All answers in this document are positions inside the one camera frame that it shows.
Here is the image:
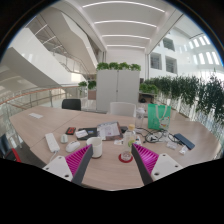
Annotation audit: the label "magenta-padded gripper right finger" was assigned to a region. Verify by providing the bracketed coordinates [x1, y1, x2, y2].
[130, 143, 184, 186]

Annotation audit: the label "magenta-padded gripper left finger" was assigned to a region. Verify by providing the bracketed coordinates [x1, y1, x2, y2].
[42, 143, 94, 187]

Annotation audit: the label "white computer mouse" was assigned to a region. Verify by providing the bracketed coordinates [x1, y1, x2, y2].
[65, 140, 81, 154]

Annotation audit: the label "white mug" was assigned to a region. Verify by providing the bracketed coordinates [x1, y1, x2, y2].
[86, 136, 103, 159]

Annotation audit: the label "white card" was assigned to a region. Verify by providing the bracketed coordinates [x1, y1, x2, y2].
[74, 129, 89, 139]

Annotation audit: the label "flat round red coaster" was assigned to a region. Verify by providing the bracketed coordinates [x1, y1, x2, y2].
[118, 153, 134, 164]

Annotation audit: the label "small white packet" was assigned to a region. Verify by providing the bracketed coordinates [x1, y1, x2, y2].
[178, 145, 189, 155]
[165, 139, 179, 150]

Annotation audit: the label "small red and black case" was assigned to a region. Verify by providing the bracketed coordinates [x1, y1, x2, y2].
[65, 126, 77, 136]

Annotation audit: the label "white power strip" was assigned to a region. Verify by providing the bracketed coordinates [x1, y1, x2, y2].
[44, 132, 61, 154]

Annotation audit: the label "black notebook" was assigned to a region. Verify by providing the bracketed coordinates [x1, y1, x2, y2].
[77, 127, 99, 141]

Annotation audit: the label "dark blue keyboard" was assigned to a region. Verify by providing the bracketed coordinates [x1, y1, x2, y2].
[173, 132, 196, 151]

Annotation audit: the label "clear white-lidded shaker bottle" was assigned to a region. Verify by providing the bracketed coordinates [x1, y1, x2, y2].
[134, 107, 147, 129]

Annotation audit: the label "brown-edged printed booklet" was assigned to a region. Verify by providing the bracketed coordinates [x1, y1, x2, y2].
[96, 121, 123, 141]

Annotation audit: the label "green gift bag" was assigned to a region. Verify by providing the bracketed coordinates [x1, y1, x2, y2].
[147, 103, 172, 131]

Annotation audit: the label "white chair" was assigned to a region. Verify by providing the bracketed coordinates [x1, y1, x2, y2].
[109, 101, 138, 118]

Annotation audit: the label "black and red chair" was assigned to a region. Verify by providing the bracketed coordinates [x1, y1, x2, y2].
[0, 133, 23, 163]

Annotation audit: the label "brown planter with green plants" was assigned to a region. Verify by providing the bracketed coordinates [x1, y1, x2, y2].
[139, 82, 160, 103]
[77, 79, 98, 100]

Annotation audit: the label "row of green hedge plants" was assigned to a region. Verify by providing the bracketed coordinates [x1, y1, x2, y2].
[144, 74, 224, 123]

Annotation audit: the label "white cabinet with plants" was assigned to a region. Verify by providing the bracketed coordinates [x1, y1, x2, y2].
[95, 61, 142, 113]

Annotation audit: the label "ceiling light strips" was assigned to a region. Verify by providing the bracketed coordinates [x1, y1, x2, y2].
[82, 0, 166, 50]

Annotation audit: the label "black tangled cables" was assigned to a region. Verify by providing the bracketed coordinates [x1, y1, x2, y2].
[135, 127, 176, 144]

